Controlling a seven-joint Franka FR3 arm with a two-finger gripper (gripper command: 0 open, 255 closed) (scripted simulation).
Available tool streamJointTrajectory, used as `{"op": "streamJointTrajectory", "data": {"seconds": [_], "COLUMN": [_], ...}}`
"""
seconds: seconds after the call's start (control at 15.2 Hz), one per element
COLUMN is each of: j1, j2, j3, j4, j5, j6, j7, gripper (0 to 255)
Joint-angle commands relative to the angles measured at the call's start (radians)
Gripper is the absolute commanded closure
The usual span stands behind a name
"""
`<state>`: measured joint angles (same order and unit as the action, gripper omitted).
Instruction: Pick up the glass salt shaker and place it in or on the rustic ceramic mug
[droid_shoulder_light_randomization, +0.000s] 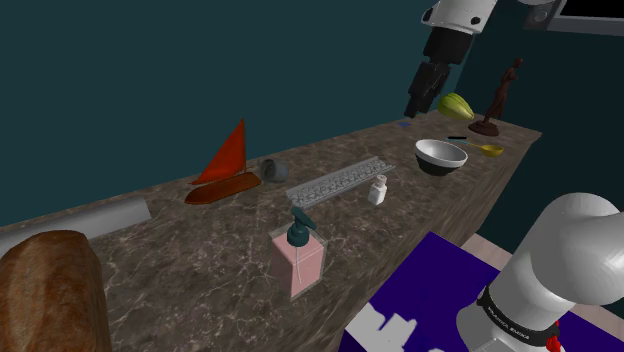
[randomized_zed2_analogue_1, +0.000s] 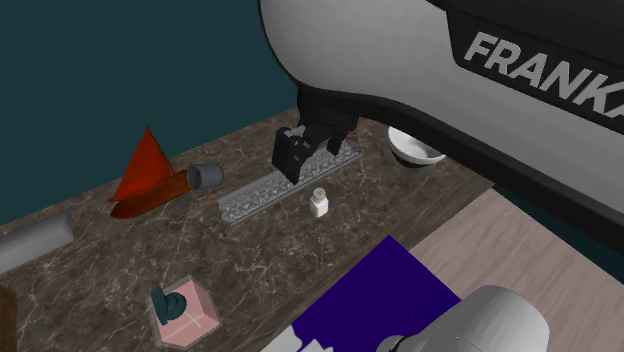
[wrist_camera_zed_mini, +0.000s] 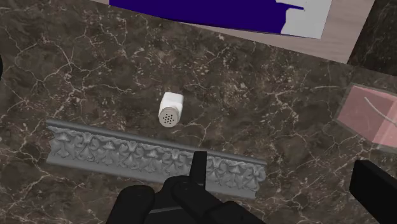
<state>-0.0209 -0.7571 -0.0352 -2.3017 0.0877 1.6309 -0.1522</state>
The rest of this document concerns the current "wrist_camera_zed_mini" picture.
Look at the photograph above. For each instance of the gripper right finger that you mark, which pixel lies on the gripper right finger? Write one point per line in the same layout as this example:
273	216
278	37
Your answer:
375	189

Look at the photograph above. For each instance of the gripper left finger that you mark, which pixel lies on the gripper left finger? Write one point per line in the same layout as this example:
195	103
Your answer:
198	173

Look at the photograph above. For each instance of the white salt shaker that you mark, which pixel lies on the white salt shaker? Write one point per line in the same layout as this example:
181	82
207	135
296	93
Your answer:
170	108

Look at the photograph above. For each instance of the grey ornate carved moulding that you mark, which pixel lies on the grey ornate carved moulding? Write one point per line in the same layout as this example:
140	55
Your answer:
130	152

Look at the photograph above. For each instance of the pink box with grey rim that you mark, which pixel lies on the pink box with grey rim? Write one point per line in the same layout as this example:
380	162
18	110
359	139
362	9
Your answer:
366	114

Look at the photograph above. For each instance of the blue and white flat sheet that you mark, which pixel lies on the blue and white flat sheet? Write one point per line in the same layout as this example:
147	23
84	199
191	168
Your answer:
217	12

